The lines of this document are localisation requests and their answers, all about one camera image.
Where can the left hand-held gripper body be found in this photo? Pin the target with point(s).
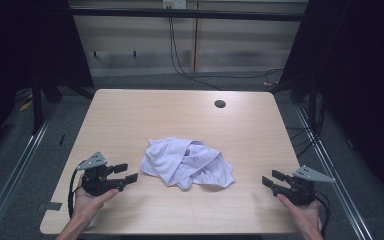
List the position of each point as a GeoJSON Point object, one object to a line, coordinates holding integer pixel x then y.
{"type": "Point", "coordinates": [95, 181]}

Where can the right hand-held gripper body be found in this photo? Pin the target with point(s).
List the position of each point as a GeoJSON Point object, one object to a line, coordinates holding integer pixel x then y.
{"type": "Point", "coordinates": [301, 191]}

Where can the white printed towel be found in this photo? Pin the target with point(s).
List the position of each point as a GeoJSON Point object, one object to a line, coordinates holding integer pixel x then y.
{"type": "Point", "coordinates": [186, 163]}

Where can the person's right hand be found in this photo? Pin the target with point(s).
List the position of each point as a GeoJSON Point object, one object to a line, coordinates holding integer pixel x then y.
{"type": "Point", "coordinates": [305, 215]}

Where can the person's left hand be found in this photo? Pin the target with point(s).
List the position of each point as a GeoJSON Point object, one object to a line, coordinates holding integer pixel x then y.
{"type": "Point", "coordinates": [88, 205]}

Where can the small black floor strip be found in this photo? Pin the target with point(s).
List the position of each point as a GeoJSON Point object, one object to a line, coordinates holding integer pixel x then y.
{"type": "Point", "coordinates": [62, 140]}

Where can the black metal stand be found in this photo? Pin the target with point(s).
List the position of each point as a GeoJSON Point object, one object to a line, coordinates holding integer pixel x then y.
{"type": "Point", "coordinates": [37, 106]}
{"type": "Point", "coordinates": [311, 106]}

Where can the dark round table grommet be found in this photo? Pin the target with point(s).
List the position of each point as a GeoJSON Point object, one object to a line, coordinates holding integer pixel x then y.
{"type": "Point", "coordinates": [220, 103]}

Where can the yellow object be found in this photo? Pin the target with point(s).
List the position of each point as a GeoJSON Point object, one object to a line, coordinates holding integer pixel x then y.
{"type": "Point", "coordinates": [25, 106]}

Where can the black curtain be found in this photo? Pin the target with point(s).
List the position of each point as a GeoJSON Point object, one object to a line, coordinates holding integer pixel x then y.
{"type": "Point", "coordinates": [20, 43]}
{"type": "Point", "coordinates": [363, 83]}

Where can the black horizontal bar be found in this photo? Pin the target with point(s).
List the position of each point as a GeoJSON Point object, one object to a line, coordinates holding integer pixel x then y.
{"type": "Point", "coordinates": [186, 14]}

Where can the aluminium floor rail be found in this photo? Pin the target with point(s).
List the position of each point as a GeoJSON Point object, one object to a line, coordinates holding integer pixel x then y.
{"type": "Point", "coordinates": [16, 166]}
{"type": "Point", "coordinates": [333, 180]}

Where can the white wall socket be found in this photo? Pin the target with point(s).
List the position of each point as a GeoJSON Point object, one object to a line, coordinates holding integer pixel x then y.
{"type": "Point", "coordinates": [175, 4]}

